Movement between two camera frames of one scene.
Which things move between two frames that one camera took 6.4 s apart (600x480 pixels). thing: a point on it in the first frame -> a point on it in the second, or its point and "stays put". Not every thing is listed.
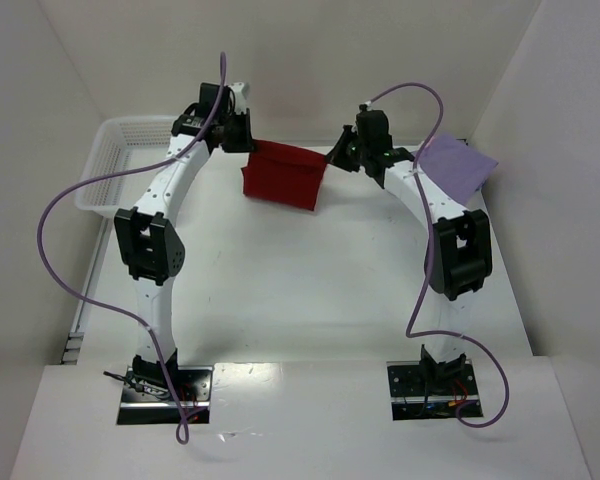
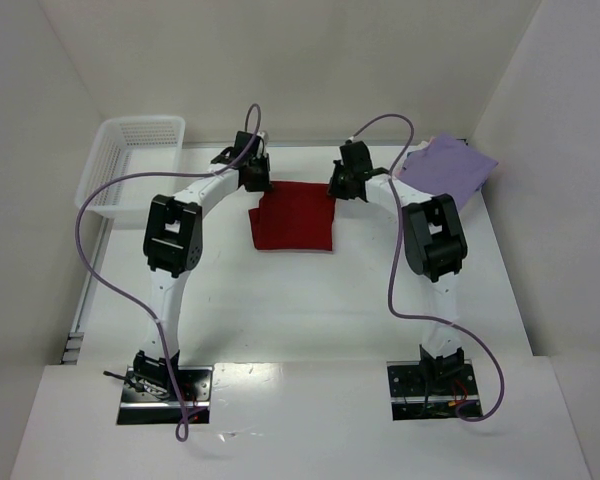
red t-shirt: [284, 174] -> [294, 216]
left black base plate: [144, 403] stays put
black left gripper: [246, 131] -> [256, 177]
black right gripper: [343, 150] -> [342, 185]
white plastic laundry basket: [116, 143] stays put
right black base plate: [432, 389] stays put
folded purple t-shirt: [455, 166] stays put
